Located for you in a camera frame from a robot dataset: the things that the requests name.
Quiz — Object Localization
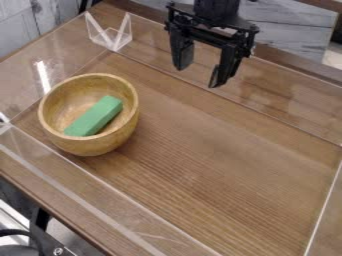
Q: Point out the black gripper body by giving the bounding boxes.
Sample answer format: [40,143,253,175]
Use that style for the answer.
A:
[166,1,259,57]

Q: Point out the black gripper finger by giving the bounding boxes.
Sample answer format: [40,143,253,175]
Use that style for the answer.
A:
[170,25,194,71]
[209,45,242,88]

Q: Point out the brown wooden bowl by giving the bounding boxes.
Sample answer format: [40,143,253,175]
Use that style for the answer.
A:
[38,73,139,156]

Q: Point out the green rectangular block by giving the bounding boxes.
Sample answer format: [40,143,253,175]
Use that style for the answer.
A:
[64,96,123,137]

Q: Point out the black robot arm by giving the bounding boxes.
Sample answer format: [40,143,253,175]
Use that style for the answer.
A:
[165,0,259,88]

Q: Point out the clear acrylic corner bracket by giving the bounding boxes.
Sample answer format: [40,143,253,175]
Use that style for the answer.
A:
[84,12,132,52]

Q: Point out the clear acrylic tray wall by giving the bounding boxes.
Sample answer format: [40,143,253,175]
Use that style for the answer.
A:
[0,17,342,256]

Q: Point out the black table leg bracket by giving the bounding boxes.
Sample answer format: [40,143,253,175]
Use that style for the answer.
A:
[30,207,78,256]

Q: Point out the black cable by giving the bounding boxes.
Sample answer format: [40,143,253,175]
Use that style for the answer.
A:
[0,228,46,256]

